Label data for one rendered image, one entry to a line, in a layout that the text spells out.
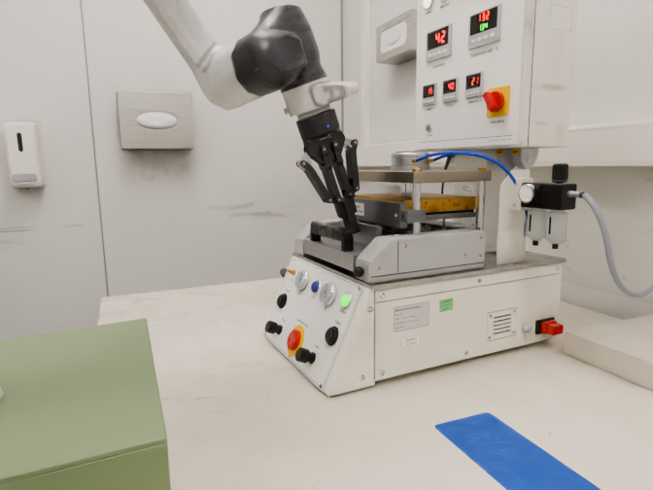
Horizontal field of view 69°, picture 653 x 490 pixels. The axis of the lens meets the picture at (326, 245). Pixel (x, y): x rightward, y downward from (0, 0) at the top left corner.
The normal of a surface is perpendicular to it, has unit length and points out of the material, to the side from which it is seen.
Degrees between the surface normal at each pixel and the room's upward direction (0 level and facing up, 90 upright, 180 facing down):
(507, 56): 90
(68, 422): 2
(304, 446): 0
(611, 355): 90
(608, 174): 90
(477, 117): 90
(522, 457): 0
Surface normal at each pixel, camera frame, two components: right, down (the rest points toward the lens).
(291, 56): 0.74, -0.05
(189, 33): 0.79, 0.15
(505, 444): -0.01, -0.99
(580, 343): -0.92, 0.07
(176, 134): 0.39, 0.15
